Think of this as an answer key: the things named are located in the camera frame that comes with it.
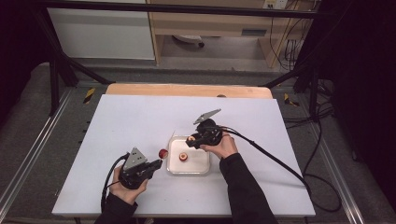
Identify office chair base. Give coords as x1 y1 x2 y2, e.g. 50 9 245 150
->
172 34 205 49

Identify white cabinet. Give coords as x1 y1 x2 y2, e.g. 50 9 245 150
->
46 0 156 61

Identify light wooden desk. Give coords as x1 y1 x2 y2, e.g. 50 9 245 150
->
146 0 317 68

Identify thin wooden skewer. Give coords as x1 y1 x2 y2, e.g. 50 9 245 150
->
166 130 177 150

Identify person's right hand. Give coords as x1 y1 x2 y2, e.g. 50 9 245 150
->
200 132 239 160

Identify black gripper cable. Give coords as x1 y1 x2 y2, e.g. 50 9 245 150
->
214 125 343 214
100 152 131 214

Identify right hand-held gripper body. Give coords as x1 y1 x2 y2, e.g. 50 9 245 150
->
192 108 224 149

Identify black metal frame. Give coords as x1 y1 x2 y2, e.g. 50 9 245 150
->
31 0 325 117

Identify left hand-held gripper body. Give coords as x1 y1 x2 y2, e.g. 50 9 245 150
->
118 147 151 190

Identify white power strip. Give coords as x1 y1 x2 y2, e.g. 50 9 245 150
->
262 0 290 10

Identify bundle of black cables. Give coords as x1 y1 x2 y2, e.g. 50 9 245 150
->
269 0 316 72

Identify aluminium floor rail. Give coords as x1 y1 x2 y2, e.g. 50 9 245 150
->
314 124 367 224
0 88 76 206

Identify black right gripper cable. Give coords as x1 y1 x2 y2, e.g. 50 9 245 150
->
214 125 343 214

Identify wooden table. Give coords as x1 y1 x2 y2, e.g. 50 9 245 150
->
105 82 274 100

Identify yellow black floor tape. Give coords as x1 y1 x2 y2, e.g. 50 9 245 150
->
283 92 300 107
82 87 96 105

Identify person's left hand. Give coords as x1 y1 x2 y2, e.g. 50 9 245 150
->
108 164 149 206

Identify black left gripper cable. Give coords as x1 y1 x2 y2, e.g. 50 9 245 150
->
100 152 131 214

